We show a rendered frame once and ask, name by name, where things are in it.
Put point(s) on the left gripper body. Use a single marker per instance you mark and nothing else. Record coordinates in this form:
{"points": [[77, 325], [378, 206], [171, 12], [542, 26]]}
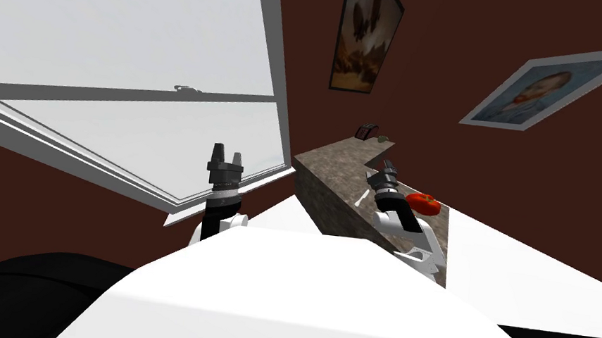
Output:
{"points": [[225, 174]]}

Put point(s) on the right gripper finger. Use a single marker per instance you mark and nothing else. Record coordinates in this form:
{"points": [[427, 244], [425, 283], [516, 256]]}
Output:
{"points": [[370, 176], [390, 165]]}

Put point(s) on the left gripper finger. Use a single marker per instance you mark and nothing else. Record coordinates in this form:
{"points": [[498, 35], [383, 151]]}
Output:
{"points": [[218, 154], [237, 159]]}

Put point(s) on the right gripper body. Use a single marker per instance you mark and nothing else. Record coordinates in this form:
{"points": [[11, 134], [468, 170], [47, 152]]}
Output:
{"points": [[385, 179]]}

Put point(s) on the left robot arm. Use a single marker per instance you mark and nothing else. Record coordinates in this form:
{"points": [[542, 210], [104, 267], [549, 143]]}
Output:
{"points": [[220, 212]]}

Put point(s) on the white utensil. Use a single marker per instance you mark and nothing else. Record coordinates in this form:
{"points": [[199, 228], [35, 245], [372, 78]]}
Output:
{"points": [[362, 197]]}

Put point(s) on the small green object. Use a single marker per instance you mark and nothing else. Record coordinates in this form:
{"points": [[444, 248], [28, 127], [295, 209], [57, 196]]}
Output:
{"points": [[383, 139]]}

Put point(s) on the dark red toaster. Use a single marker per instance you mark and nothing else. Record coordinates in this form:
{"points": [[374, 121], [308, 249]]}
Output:
{"points": [[366, 131]]}

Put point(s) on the red tomato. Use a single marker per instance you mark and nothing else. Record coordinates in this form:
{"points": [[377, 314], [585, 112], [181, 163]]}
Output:
{"points": [[423, 203]]}

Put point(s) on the dark framed brown painting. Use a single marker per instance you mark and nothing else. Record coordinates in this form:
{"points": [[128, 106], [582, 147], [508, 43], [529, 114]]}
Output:
{"points": [[363, 34]]}

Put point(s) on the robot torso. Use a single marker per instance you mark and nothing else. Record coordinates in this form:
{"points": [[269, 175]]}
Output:
{"points": [[319, 307]]}

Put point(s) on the grey framed window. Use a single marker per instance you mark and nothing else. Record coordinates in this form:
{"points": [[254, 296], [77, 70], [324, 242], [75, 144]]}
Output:
{"points": [[122, 46]]}

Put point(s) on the grey framed portrait painting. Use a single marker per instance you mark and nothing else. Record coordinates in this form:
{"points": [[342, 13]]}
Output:
{"points": [[536, 94]]}

